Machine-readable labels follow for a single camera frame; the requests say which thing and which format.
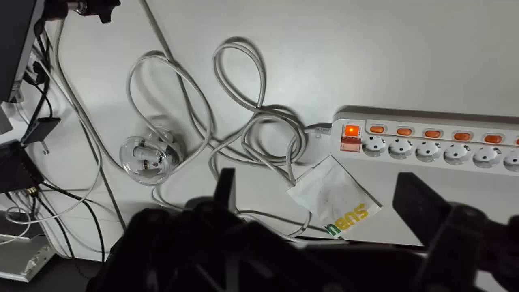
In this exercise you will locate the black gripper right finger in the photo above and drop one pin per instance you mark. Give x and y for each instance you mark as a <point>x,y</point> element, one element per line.
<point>432,216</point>

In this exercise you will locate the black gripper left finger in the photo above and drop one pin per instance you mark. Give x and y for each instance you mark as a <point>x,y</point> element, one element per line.
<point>225,187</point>

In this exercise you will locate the white power strip orange switches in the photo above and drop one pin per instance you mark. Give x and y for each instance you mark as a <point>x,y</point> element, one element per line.
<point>432,180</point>

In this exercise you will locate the white round power plug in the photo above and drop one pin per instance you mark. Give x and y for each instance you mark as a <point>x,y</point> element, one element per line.
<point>149,156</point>

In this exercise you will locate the small black adapter box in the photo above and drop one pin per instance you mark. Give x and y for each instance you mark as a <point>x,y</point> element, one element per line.
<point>42,130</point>

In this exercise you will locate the flat white box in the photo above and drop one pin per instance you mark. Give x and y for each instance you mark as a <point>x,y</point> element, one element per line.
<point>22,260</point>

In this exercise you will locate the black monitor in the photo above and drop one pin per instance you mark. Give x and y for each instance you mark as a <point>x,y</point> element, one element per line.
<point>17,42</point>

